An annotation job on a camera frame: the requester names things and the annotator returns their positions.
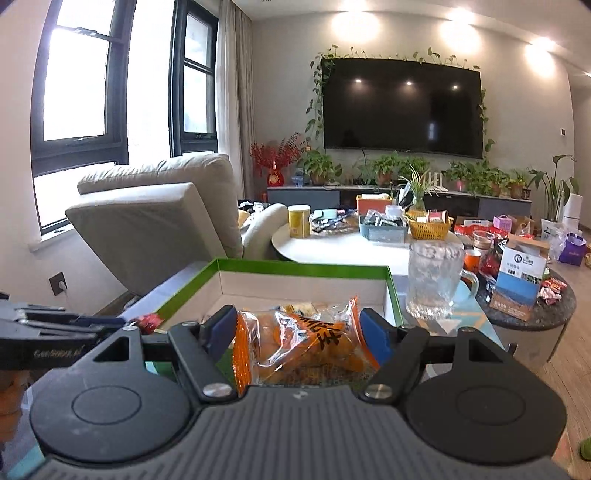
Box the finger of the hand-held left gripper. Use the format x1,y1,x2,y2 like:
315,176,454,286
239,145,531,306
0,301,129,337

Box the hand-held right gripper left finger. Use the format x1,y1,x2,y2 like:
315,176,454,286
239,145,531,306
88,305,238,401

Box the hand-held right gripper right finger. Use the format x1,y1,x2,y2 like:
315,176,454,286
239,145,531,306
359,308,504,401

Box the orange snack packet black print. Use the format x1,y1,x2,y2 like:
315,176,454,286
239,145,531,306
232,295,384,387

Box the green cardboard box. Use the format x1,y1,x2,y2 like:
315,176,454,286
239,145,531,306
117,258,409,384

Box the person's left hand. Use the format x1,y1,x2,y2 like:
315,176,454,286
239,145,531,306
0,371,34,433

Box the clear glass mug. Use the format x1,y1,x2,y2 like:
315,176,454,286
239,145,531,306
405,240,480,320

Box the white round coffee table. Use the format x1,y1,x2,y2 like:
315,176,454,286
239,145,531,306
270,216,463,278

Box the grey storage basket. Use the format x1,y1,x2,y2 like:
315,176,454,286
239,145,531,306
359,210,410,243

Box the teal grey patterned tablecloth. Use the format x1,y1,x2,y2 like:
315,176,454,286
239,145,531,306
0,265,518,480

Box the beige armchair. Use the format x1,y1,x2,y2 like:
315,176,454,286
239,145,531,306
65,153,289,296

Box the yellow wicker basket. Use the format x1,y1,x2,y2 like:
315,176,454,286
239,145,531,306
406,210,454,241

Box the orange tissue box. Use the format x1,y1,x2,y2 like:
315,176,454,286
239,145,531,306
356,194,393,216

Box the yellow can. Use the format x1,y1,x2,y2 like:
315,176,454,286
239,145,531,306
288,205,312,239

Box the grey television cabinet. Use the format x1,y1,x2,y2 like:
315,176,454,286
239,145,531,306
267,184,533,219

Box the spider plant in glass vase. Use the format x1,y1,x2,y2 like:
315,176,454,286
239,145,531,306
398,165,440,213

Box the blue white carton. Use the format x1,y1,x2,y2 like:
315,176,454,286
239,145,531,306
489,235,553,322

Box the dark round side table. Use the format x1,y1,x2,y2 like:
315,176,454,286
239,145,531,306
478,267,578,366

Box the potted green plant brown pot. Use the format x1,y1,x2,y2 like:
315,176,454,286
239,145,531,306
369,154,403,186

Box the bushy potted green plant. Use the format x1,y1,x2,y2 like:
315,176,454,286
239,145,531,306
299,149,343,186

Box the potted plant pink pot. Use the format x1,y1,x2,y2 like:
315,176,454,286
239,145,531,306
442,161,472,193

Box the red flowers in red vase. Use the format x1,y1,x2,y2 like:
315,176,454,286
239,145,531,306
249,133,308,188

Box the red wrapped candies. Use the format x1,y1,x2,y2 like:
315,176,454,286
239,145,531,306
538,276,570,306

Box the purple gift bag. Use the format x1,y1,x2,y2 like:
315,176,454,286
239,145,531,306
560,233,588,268

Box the tall broad leaf plant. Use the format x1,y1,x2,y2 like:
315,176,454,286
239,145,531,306
527,154,581,223

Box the large black framed window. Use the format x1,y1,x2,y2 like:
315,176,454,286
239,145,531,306
30,0,138,237

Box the white humidifier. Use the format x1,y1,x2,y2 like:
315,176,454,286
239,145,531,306
560,193,584,232

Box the beige curtain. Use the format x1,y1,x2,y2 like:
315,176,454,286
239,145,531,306
217,0,257,204

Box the narrow black framed window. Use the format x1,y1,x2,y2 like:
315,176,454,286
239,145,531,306
168,0,221,158

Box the wall mounted television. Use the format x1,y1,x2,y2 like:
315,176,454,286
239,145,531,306
322,56,484,160

